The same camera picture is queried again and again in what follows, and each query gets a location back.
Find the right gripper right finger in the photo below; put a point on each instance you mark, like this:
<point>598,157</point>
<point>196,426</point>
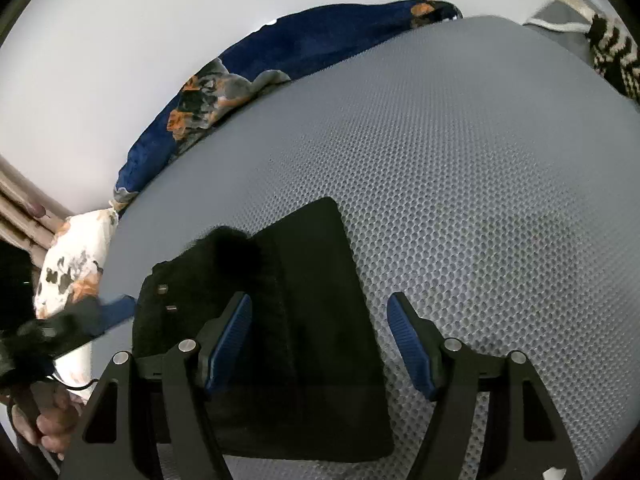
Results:
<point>418,341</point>

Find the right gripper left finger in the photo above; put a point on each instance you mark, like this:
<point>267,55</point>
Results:
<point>221,340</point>

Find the grey mesh mattress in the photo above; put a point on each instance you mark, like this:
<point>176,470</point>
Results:
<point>481,169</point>

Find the white orange floral pillow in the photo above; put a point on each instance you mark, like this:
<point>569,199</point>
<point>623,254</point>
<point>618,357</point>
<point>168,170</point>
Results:
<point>73,265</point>

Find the person's left hand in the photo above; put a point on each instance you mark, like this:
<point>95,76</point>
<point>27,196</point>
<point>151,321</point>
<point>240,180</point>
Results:
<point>59,414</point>

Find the black white zigzag cloth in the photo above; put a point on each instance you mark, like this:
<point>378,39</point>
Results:
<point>615,56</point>

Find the black pants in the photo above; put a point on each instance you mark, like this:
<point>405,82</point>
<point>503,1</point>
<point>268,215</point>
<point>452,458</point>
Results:
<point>308,381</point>

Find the wooden headboard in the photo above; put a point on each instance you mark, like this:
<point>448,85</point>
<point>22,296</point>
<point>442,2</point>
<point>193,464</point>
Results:
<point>29,218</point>

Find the blue floral blanket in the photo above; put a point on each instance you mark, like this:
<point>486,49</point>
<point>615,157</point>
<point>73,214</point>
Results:
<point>293,47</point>

